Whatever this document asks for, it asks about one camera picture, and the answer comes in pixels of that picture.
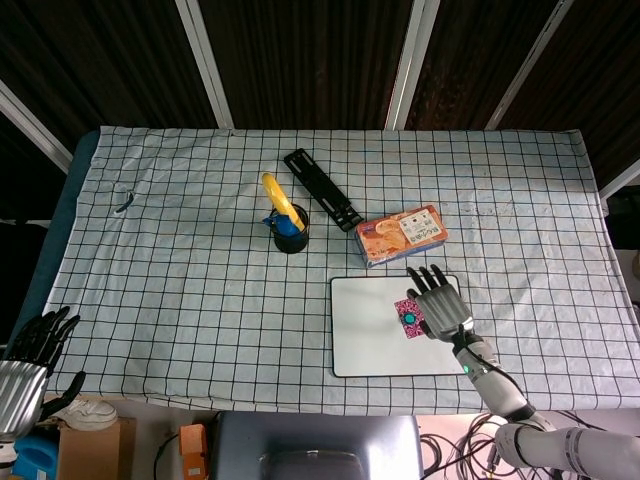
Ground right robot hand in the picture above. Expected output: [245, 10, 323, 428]
[405, 264, 474, 343]

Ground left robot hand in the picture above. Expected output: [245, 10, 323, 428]
[0, 306, 87, 442]

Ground pink patterned card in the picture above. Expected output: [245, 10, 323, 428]
[393, 297, 426, 340]

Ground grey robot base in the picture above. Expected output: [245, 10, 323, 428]
[204, 411, 425, 480]

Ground white rectangular board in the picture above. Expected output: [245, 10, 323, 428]
[329, 274, 474, 379]

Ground blue plastic container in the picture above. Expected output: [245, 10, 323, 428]
[13, 433, 60, 480]

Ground white sneaker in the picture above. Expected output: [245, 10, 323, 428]
[52, 396, 119, 432]

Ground orange snack box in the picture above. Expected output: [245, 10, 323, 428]
[355, 203, 448, 269]

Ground cardboard box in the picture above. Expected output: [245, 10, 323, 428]
[47, 394, 137, 480]

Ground black pen cup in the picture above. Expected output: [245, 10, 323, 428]
[272, 203, 310, 255]

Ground blue toy figure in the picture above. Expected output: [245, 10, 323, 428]
[262, 208, 300, 237]

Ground orange small box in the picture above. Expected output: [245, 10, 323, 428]
[179, 423, 209, 480]

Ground yellow banana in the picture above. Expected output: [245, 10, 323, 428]
[261, 172, 306, 233]

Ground checkered tablecloth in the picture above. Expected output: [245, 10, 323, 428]
[43, 125, 628, 417]

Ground tangled black cables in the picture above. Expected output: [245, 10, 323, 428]
[418, 410, 616, 480]

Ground black plastic bracket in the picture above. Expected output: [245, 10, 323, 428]
[283, 148, 365, 233]

